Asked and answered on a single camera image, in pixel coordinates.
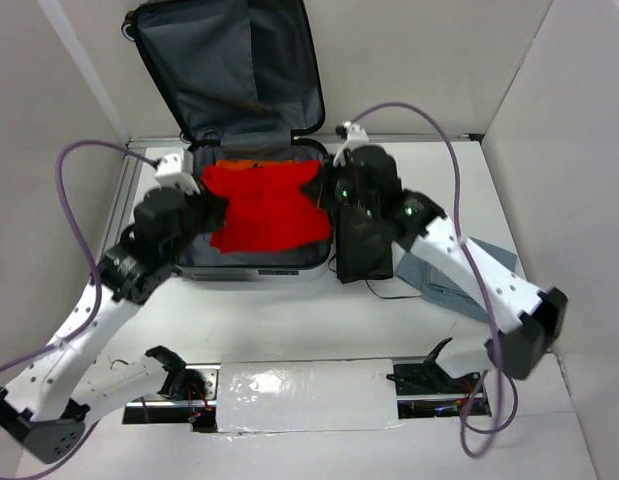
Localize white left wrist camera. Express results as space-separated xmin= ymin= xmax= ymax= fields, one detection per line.
xmin=154 ymin=149 xmax=200 ymax=195

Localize white taped cover sheet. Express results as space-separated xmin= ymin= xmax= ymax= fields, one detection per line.
xmin=216 ymin=359 xmax=400 ymax=434

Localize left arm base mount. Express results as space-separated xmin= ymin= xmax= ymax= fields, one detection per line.
xmin=122 ymin=364 xmax=221 ymax=434

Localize red cloth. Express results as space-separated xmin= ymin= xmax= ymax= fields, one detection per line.
xmin=201 ymin=160 xmax=332 ymax=254

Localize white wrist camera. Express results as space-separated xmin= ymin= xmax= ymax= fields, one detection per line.
xmin=154 ymin=149 xmax=200 ymax=195
xmin=332 ymin=121 xmax=369 ymax=167

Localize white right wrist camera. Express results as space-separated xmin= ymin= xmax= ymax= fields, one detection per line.
xmin=332 ymin=121 xmax=369 ymax=167

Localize black garment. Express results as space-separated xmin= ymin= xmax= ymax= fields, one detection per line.
xmin=336 ymin=205 xmax=393 ymax=284

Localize orange patterned towel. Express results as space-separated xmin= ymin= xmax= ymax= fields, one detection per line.
xmin=215 ymin=159 xmax=294 ymax=170

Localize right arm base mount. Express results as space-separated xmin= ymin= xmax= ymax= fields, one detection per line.
xmin=386 ymin=361 xmax=480 ymax=420

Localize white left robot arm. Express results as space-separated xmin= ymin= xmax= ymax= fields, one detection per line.
xmin=0 ymin=187 xmax=211 ymax=464

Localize light blue denim jeans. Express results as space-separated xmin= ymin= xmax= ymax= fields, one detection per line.
xmin=392 ymin=232 xmax=525 ymax=332

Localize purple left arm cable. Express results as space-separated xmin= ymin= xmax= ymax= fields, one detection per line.
xmin=0 ymin=139 xmax=160 ymax=471

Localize open grey-lined suitcase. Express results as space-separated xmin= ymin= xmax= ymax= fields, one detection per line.
xmin=122 ymin=1 xmax=330 ymax=278

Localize aluminium frame rail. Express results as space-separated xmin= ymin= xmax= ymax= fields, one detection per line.
xmin=95 ymin=138 xmax=188 ymax=260

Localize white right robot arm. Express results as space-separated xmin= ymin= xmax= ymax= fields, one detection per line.
xmin=301 ymin=145 xmax=568 ymax=392

